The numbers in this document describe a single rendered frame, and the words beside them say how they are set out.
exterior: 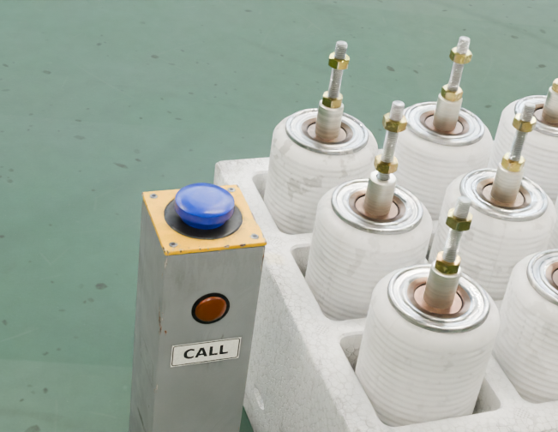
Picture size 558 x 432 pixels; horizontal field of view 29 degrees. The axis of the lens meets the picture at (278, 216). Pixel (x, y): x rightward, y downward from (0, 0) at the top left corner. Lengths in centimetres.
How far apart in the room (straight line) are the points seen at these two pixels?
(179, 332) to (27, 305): 42
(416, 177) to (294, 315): 21
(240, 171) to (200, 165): 34
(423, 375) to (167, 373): 18
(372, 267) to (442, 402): 13
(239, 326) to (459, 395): 17
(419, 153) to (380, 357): 26
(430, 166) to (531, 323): 22
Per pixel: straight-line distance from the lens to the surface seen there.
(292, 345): 88
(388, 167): 85
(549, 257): 87
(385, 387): 81
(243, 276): 73
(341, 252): 86
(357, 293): 87
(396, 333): 77
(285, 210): 97
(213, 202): 72
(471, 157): 99
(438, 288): 78
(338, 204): 87
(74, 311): 113
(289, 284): 90
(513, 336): 85
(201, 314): 73
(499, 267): 92
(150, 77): 156
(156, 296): 73
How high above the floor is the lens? 74
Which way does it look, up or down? 35 degrees down
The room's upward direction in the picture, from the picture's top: 8 degrees clockwise
